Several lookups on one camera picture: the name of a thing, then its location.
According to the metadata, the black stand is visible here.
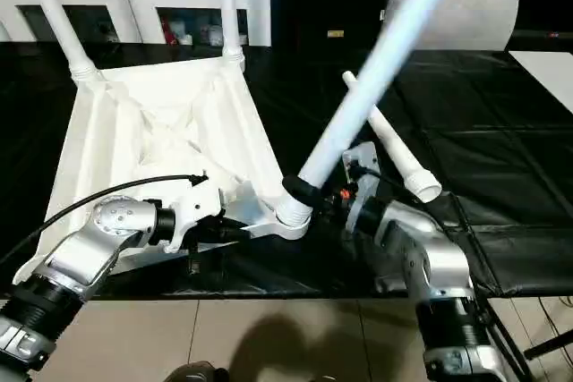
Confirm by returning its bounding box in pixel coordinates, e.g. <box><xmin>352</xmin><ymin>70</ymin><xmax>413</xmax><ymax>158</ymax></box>
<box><xmin>523</xmin><ymin>327</ymin><xmax>573</xmax><ymax>361</ymax></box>

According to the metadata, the white plastic table leg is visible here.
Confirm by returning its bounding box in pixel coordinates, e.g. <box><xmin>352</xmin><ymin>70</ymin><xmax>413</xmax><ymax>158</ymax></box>
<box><xmin>215</xmin><ymin>0</ymin><xmax>248</xmax><ymax>71</ymax></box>
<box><xmin>342</xmin><ymin>70</ymin><xmax>444</xmax><ymax>205</ymax></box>
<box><xmin>15</xmin><ymin>0</ymin><xmax>101</xmax><ymax>85</ymax></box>
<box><xmin>272</xmin><ymin>0</ymin><xmax>474</xmax><ymax>227</ymax></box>

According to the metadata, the grey white pillow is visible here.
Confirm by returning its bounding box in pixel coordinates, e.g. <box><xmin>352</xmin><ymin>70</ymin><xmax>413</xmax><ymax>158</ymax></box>
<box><xmin>380</xmin><ymin>0</ymin><xmax>523</xmax><ymax>52</ymax></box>

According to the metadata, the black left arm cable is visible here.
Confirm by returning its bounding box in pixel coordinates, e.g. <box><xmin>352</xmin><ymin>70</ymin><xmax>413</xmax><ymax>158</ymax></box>
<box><xmin>0</xmin><ymin>174</ymin><xmax>210</xmax><ymax>268</ymax></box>

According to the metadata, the white board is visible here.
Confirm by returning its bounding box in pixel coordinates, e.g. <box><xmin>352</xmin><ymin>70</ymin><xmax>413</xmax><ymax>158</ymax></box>
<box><xmin>508</xmin><ymin>49</ymin><xmax>573</xmax><ymax>116</ymax></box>

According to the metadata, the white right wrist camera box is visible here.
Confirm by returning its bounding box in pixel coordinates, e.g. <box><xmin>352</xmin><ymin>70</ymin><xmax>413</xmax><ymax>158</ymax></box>
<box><xmin>342</xmin><ymin>141</ymin><xmax>382</xmax><ymax>224</ymax></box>

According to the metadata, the black work mat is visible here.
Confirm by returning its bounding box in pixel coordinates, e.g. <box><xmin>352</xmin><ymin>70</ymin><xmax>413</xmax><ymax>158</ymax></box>
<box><xmin>0</xmin><ymin>42</ymin><xmax>573</xmax><ymax>302</ymax></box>

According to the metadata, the white plastic table top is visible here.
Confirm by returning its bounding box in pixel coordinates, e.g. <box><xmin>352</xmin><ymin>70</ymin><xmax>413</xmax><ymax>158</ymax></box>
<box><xmin>13</xmin><ymin>54</ymin><xmax>315</xmax><ymax>286</ymax></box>

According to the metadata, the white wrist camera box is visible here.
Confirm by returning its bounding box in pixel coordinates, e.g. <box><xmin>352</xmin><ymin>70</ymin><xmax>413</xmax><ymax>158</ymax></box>
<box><xmin>342</xmin><ymin>141</ymin><xmax>382</xmax><ymax>224</ymax></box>
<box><xmin>165</xmin><ymin>180</ymin><xmax>226</xmax><ymax>250</ymax></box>

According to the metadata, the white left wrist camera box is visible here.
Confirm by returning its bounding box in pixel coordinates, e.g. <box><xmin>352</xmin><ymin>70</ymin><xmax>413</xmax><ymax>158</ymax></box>
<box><xmin>165</xmin><ymin>180</ymin><xmax>226</xmax><ymax>250</ymax></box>

